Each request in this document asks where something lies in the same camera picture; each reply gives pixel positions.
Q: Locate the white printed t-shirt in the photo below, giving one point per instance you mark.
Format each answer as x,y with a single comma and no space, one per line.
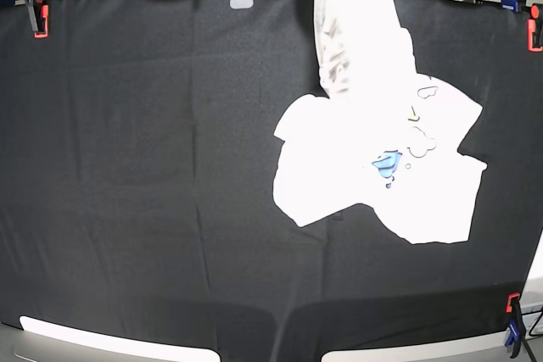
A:
382,134

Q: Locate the black table cloth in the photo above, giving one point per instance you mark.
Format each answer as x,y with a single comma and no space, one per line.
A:
137,160

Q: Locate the red black clamp far left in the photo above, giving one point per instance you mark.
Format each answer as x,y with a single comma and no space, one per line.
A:
38,15

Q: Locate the red clamp far right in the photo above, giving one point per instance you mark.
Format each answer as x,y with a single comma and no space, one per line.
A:
535,28

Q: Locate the red blue clamp near right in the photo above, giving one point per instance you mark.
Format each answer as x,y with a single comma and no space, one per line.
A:
515,325

